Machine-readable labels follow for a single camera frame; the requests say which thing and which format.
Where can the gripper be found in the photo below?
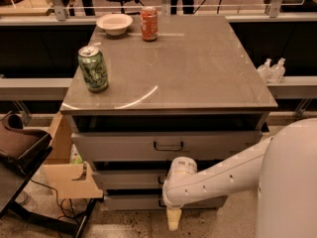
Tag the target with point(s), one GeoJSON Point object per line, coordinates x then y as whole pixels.
{"type": "Point", "coordinates": [173, 217]}

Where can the grey drawer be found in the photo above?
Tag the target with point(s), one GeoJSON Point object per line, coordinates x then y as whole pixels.
{"type": "Point", "coordinates": [155, 202]}
{"type": "Point", "coordinates": [137, 179]}
{"type": "Point", "coordinates": [138, 147]}

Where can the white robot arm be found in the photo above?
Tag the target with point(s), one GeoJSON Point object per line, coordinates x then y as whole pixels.
{"type": "Point", "coordinates": [283, 168]}

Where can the grey bottom drawer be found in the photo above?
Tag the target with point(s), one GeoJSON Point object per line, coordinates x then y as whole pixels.
{"type": "Point", "coordinates": [155, 202]}

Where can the grey top drawer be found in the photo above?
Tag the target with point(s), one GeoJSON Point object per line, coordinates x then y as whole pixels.
{"type": "Point", "coordinates": [138, 147]}

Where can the grey drawer cabinet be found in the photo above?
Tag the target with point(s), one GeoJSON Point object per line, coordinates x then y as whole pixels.
{"type": "Point", "coordinates": [195, 77]}

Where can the cardboard box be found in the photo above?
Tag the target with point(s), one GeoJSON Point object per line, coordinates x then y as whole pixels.
{"type": "Point", "coordinates": [72, 181]}

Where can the black chair with cushion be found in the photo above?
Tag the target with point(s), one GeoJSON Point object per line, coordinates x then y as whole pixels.
{"type": "Point", "coordinates": [22, 151]}

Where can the clear pump bottle left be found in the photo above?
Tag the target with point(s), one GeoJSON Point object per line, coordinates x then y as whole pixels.
{"type": "Point", "coordinates": [263, 70]}

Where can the green soda can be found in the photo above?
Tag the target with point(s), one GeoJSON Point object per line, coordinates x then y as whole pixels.
{"type": "Point", "coordinates": [93, 68]}

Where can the white bowl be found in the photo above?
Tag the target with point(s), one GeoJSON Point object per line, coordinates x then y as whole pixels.
{"type": "Point", "coordinates": [114, 24]}

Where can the orange soda can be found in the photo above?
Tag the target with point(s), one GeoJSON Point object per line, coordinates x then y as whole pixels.
{"type": "Point", "coordinates": [149, 23]}

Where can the grey metal railing shelf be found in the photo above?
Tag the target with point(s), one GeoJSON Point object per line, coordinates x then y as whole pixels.
{"type": "Point", "coordinates": [33, 88]}

